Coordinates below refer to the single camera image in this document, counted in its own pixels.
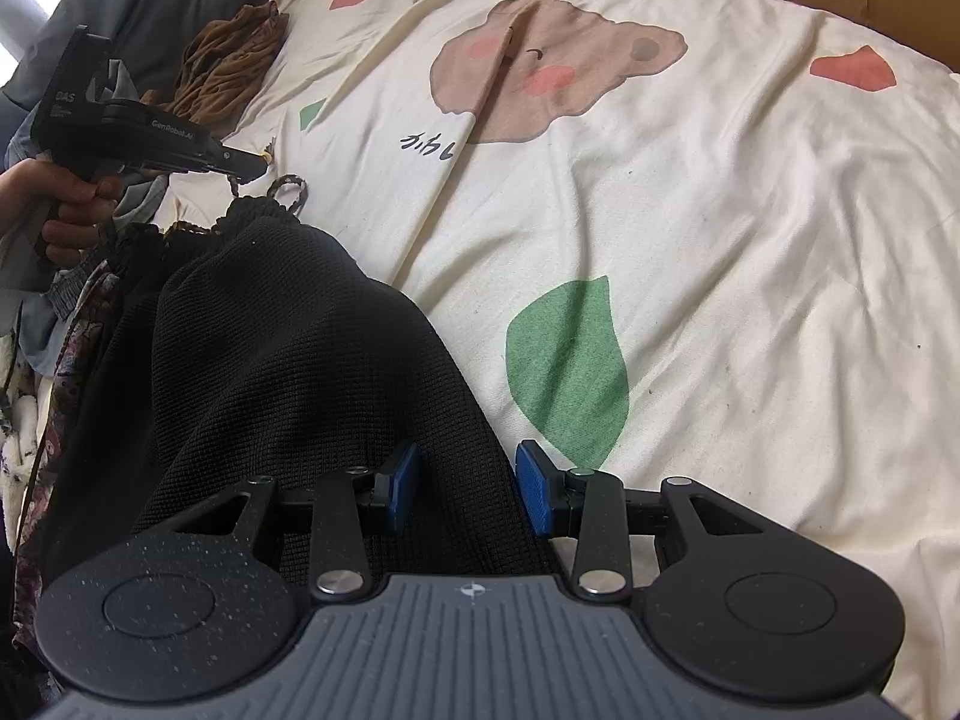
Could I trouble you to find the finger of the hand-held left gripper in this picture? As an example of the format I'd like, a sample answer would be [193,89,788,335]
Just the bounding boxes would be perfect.
[214,142,268,182]

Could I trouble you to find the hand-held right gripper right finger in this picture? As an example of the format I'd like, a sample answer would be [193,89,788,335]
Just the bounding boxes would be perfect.
[516,439,818,602]

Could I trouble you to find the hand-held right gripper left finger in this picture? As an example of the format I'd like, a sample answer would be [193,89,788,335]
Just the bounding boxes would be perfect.
[131,442,421,602]

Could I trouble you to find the black pants with floral sides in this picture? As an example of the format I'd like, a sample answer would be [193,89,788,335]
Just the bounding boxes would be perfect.
[15,176,560,616]

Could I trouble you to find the person's left hand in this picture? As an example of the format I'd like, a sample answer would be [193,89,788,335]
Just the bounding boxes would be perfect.
[0,157,125,271]

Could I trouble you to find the brown garment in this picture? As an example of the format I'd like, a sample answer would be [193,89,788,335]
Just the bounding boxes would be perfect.
[142,0,290,137]

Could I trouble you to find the blue denim garment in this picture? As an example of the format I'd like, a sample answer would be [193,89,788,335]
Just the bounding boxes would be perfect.
[0,60,177,380]

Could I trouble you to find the white knit cloth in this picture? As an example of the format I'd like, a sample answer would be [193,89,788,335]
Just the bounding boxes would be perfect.
[0,330,46,541]

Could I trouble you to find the bear print cream blanket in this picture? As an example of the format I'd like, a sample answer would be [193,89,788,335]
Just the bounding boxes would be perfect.
[146,0,960,698]

